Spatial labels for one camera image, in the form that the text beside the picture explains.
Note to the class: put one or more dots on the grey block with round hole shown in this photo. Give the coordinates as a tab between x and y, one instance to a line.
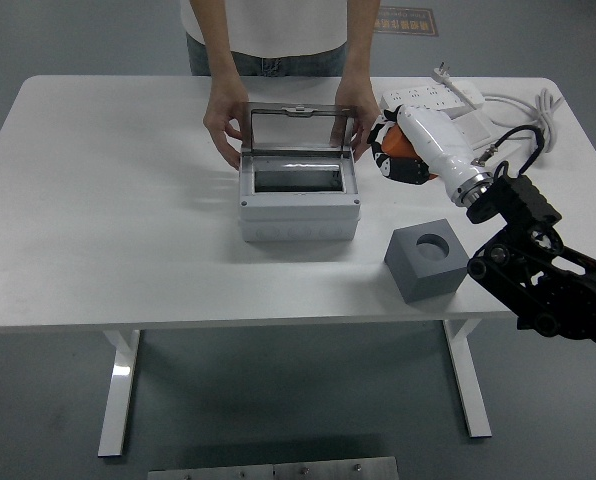
428	280

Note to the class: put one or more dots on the grey electrical enclosure box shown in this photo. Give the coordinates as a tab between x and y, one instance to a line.
298	215

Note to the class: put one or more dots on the brown floor sign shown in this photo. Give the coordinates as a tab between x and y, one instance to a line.
408	21

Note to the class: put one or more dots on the short white power strip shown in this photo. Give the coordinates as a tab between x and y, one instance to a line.
478	130

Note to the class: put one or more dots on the person's left forearm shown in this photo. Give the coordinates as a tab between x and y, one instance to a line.
360	40

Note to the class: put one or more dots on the person's left hand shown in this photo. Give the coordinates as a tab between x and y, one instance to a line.
353	100

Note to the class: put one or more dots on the orange cylindrical battery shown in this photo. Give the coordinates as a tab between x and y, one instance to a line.
395	142

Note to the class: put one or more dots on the person's right hand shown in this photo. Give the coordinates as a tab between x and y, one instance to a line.
220	115

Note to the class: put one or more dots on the grey metal plate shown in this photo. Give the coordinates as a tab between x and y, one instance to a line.
278	471

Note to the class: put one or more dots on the white power plug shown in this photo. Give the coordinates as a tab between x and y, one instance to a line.
443	74

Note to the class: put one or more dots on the person's torso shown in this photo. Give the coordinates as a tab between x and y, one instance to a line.
278	30

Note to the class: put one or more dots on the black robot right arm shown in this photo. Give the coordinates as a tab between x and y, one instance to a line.
528	280

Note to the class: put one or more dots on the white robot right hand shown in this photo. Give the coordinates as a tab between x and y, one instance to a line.
433	140

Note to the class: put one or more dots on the transparent hinged box lid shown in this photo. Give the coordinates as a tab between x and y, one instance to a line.
295	130

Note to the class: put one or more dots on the white table leg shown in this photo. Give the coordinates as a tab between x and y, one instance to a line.
473	390
118	390

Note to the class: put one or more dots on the person's right forearm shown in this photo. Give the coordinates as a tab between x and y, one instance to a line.
218	45

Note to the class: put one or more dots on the long white power strip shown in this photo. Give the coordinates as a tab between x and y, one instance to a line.
418	95

